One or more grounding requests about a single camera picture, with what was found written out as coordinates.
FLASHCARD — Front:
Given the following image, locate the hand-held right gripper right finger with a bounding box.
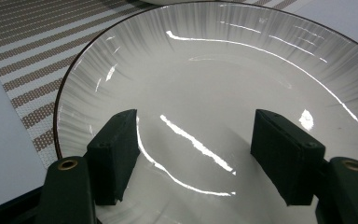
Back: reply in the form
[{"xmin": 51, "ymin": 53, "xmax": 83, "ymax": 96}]
[{"xmin": 250, "ymin": 108, "xmax": 326, "ymax": 207}]

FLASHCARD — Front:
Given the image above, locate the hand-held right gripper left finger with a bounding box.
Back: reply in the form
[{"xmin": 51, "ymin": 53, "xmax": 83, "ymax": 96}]
[{"xmin": 85, "ymin": 108, "xmax": 141, "ymax": 205}]

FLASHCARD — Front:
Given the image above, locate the white plate with dark rim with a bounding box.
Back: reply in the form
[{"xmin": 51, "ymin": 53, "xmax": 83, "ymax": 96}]
[{"xmin": 53, "ymin": 1, "xmax": 358, "ymax": 224}]

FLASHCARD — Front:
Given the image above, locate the light blue table mat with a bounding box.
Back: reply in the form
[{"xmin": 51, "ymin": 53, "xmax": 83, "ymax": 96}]
[{"xmin": 0, "ymin": 0, "xmax": 358, "ymax": 210}]

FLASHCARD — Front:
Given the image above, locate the brown white striped placemat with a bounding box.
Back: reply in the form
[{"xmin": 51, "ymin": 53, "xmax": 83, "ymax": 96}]
[{"xmin": 0, "ymin": 0, "xmax": 297, "ymax": 171}]

